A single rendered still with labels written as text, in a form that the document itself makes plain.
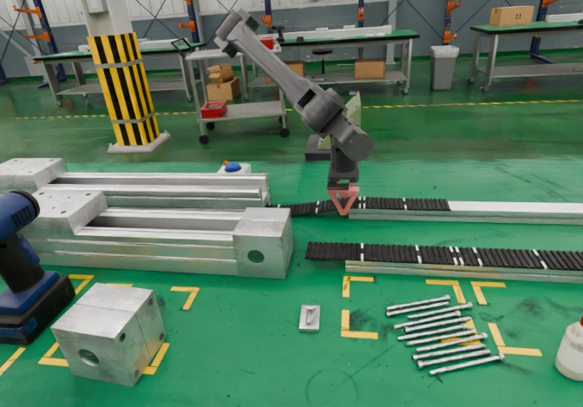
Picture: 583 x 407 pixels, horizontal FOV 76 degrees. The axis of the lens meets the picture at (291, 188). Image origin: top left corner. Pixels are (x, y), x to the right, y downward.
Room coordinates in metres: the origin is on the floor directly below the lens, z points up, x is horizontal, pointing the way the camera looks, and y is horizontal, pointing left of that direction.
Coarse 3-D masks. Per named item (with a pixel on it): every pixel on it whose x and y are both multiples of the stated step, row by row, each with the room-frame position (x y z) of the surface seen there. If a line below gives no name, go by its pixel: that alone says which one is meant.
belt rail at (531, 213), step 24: (360, 216) 0.73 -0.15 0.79; (384, 216) 0.72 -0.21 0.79; (408, 216) 0.71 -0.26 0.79; (432, 216) 0.70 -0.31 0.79; (456, 216) 0.70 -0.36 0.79; (480, 216) 0.69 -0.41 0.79; (504, 216) 0.68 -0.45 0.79; (528, 216) 0.67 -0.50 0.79; (552, 216) 0.65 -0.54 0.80; (576, 216) 0.64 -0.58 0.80
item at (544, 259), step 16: (320, 256) 0.56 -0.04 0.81; (336, 256) 0.56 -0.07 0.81; (352, 256) 0.55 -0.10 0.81; (368, 256) 0.55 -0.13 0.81; (384, 256) 0.54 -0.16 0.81; (400, 256) 0.54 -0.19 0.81; (416, 256) 0.54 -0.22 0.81; (432, 256) 0.54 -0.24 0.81; (448, 256) 0.53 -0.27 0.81; (464, 256) 0.52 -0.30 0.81; (480, 256) 0.52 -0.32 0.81; (496, 256) 0.52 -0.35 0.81; (512, 256) 0.51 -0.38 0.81; (528, 256) 0.51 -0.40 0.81; (544, 256) 0.51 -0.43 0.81; (560, 256) 0.51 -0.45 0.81; (576, 256) 0.50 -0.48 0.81
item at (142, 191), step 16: (64, 176) 0.93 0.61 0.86; (80, 176) 0.92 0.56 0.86; (96, 176) 0.91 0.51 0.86; (112, 176) 0.90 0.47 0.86; (128, 176) 0.89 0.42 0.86; (144, 176) 0.89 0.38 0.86; (160, 176) 0.88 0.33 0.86; (176, 176) 0.87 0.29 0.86; (192, 176) 0.86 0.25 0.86; (208, 176) 0.85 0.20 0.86; (224, 176) 0.84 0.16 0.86; (240, 176) 0.84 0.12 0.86; (256, 176) 0.83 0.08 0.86; (0, 192) 0.89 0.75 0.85; (32, 192) 0.87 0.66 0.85; (112, 192) 0.82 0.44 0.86; (128, 192) 0.81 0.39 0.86; (144, 192) 0.80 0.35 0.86; (160, 192) 0.79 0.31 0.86; (176, 192) 0.79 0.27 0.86; (192, 192) 0.78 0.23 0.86; (208, 192) 0.77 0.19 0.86; (224, 192) 0.76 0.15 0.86; (240, 192) 0.76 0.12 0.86; (256, 192) 0.75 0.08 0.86; (112, 208) 0.82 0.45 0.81; (128, 208) 0.81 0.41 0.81; (144, 208) 0.81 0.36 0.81; (160, 208) 0.80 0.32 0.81; (176, 208) 0.80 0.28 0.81; (192, 208) 0.79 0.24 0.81; (208, 208) 0.78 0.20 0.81; (224, 208) 0.78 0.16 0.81; (240, 208) 0.77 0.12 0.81
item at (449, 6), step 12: (360, 0) 7.74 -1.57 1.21; (540, 0) 7.26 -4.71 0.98; (552, 0) 6.87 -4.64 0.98; (360, 12) 7.15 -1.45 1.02; (540, 12) 7.16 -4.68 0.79; (360, 24) 7.74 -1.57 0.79; (444, 24) 7.56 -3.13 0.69; (444, 36) 7.44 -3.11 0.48; (540, 36) 7.14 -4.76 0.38; (360, 48) 7.74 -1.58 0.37; (540, 60) 6.86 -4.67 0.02; (552, 60) 6.54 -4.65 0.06
